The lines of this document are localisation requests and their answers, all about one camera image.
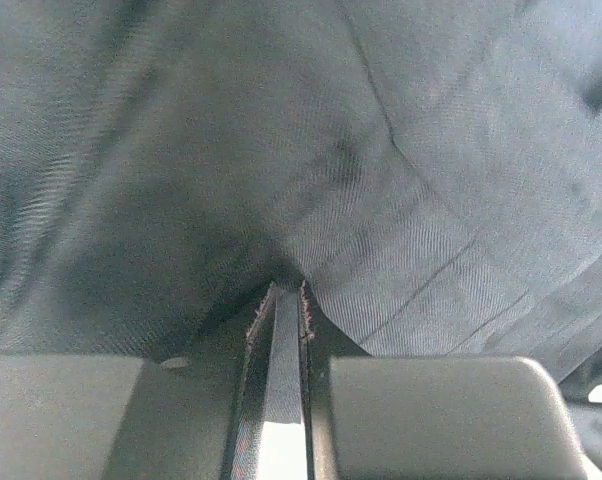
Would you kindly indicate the black pleated skirt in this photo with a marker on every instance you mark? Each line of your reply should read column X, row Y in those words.
column 433, row 169

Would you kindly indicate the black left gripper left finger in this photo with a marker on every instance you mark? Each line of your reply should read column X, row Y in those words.
column 115, row 417

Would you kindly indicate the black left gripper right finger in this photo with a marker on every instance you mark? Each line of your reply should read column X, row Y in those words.
column 457, row 417

